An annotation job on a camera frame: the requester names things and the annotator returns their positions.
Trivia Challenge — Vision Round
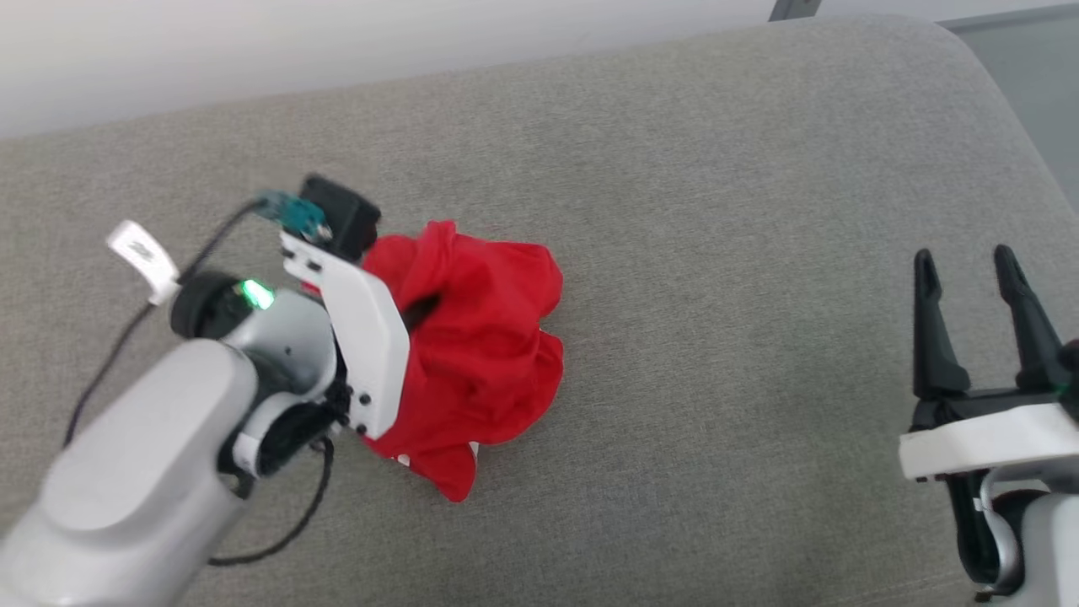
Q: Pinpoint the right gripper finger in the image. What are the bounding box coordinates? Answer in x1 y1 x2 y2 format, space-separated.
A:
994 244 1071 391
914 249 973 402

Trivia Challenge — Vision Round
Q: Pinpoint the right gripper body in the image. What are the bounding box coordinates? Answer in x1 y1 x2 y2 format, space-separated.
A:
898 384 1079 484

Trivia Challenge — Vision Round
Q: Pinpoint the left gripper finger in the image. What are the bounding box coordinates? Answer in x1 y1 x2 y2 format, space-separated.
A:
401 293 443 332

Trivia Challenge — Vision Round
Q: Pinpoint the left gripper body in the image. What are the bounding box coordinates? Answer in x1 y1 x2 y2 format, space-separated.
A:
280 228 412 440

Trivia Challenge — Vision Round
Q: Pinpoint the red garment with white trim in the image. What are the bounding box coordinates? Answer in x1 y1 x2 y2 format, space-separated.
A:
299 219 566 503

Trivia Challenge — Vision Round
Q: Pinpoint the teal cable connector plug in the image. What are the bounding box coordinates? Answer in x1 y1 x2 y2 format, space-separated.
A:
255 191 331 244

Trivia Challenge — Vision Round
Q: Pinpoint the thin black cable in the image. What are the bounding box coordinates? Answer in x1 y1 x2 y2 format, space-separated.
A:
62 199 262 449
208 437 336 567

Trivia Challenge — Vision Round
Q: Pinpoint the white cable label tag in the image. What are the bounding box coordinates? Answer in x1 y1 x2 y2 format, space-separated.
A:
105 219 181 306

